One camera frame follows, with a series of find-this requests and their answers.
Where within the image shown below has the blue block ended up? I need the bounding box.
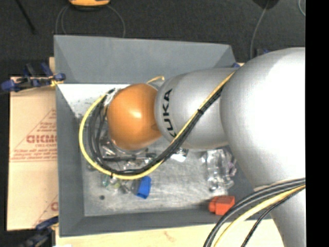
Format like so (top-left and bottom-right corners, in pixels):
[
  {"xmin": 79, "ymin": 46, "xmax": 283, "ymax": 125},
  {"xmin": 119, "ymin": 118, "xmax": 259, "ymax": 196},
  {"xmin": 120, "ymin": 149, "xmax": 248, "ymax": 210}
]
[{"xmin": 133, "ymin": 175, "xmax": 152, "ymax": 200}]

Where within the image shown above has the grey metal bin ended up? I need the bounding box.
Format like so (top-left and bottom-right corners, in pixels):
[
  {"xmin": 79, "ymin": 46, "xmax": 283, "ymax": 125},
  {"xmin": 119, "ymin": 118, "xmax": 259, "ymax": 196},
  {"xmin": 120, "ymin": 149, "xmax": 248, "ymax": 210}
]
[{"xmin": 53, "ymin": 34, "xmax": 272, "ymax": 237}]

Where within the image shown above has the orange-red block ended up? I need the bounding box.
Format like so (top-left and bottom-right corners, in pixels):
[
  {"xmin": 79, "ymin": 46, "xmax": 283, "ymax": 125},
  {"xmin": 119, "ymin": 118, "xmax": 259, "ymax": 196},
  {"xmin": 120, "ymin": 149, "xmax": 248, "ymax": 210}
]
[{"xmin": 208, "ymin": 195, "xmax": 236, "ymax": 216}]

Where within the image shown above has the clear plastic bottle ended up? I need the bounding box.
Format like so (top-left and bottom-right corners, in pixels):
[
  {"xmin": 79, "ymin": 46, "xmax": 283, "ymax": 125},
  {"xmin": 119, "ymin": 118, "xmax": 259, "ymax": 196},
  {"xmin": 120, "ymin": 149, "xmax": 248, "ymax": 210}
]
[{"xmin": 201, "ymin": 149, "xmax": 237, "ymax": 192}]

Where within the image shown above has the small clear plastic piece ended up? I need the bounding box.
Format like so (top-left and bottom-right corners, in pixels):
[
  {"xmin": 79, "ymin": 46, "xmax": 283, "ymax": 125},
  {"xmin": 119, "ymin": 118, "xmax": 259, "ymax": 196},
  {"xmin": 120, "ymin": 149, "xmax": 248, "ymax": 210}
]
[{"xmin": 170, "ymin": 148, "xmax": 190, "ymax": 163}]

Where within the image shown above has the brown cardboard board red print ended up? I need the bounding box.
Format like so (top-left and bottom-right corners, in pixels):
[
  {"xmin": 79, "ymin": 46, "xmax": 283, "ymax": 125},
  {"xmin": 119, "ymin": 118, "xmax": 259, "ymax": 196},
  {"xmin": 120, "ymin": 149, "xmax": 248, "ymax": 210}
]
[{"xmin": 6, "ymin": 56, "xmax": 60, "ymax": 232}]

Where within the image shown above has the clear glass thing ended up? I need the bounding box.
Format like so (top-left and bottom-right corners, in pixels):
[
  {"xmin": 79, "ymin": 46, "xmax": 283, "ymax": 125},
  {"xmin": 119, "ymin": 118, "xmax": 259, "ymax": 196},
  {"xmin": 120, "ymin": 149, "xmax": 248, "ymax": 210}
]
[{"xmin": 101, "ymin": 174, "xmax": 136, "ymax": 195}]

